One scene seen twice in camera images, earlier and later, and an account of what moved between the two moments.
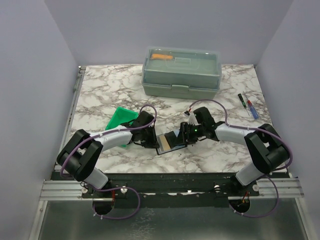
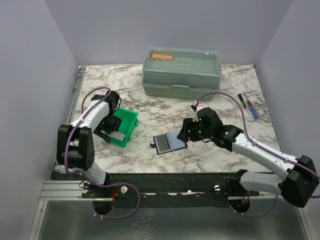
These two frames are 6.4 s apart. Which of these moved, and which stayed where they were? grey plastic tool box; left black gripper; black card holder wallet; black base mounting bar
Moved: left black gripper
Stayed: black base mounting bar; black card holder wallet; grey plastic tool box
